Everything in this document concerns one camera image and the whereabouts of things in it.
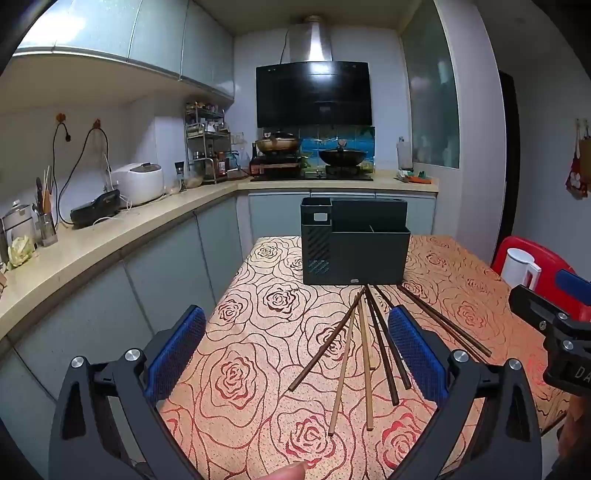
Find dark brown chopstick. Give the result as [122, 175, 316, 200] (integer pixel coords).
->
[373, 284, 398, 311]
[368, 287, 413, 391]
[288, 285, 370, 392]
[365, 287, 400, 407]
[396, 284, 493, 358]

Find metal spice rack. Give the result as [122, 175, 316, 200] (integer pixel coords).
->
[185, 102, 232, 184]

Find person's right hand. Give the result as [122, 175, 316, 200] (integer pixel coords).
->
[556, 394, 591, 462]

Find white electric kettle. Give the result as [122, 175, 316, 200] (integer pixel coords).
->
[501, 248, 543, 292]

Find black power cable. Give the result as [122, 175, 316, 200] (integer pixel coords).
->
[58, 121, 112, 222]
[50, 113, 75, 227]

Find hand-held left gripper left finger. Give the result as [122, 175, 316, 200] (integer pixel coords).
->
[48, 305, 207, 480]

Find grey wall cabinets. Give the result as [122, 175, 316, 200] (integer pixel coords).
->
[11, 0, 236, 100]

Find red plastic stool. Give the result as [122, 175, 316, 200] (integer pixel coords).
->
[490, 235, 591, 324]

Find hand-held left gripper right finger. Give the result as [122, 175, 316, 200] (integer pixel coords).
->
[387, 305, 543, 480]

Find wok with lid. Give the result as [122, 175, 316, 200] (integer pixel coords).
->
[253, 131, 303, 155]

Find black sandwich maker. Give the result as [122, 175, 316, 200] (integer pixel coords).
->
[70, 189, 122, 229]

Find hanging patterned cloth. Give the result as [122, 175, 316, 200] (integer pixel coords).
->
[564, 119, 591, 200]

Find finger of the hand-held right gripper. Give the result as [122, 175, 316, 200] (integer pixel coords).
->
[555, 269, 591, 311]
[509, 285, 591, 344]

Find beige kitchen countertop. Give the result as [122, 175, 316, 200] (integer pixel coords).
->
[0, 168, 439, 342]

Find black induction cooker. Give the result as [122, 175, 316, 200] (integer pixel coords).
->
[249, 154, 303, 177]

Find rose printed tablecloth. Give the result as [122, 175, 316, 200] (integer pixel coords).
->
[154, 235, 571, 480]

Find black glass range hood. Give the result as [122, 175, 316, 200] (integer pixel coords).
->
[255, 16, 373, 128]

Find steel cup with utensils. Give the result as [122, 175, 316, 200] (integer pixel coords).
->
[31, 166, 59, 247]

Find frosted glass window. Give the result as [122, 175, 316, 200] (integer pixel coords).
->
[401, 0, 461, 169]

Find black wok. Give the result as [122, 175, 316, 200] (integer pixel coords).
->
[320, 141, 372, 168]

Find black gas stove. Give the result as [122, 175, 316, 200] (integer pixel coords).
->
[249, 168, 375, 182]

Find blue picture tiles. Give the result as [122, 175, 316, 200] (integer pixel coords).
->
[298, 126, 376, 176]

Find white rice cooker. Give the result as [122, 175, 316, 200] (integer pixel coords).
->
[111, 162, 165, 207]

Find dark grey utensil holder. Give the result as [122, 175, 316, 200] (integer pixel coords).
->
[300, 196, 411, 286]

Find person's left hand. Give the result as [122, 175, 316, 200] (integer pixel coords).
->
[265, 462, 308, 480]

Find grey base cabinets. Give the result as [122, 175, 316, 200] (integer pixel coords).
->
[0, 187, 437, 480]

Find pale green cabbage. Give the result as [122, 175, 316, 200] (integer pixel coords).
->
[6, 235, 38, 271]

